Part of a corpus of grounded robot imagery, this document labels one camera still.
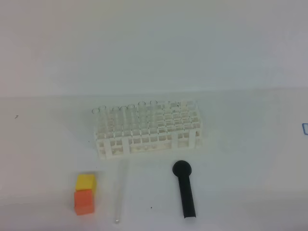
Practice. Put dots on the white plastic test tube rack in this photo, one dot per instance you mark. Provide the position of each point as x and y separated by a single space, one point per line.
179 125

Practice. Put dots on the clear test tube far left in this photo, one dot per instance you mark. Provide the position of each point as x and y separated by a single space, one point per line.
97 119

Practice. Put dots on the orange foam cube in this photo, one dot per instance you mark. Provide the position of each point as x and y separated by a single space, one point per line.
83 202

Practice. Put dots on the yellow foam cube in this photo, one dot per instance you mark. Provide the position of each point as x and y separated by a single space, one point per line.
86 182

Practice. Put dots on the black plastic scoop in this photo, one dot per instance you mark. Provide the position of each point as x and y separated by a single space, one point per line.
182 170

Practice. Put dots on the clear glass test tube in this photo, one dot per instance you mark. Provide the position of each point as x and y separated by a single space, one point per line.
120 189

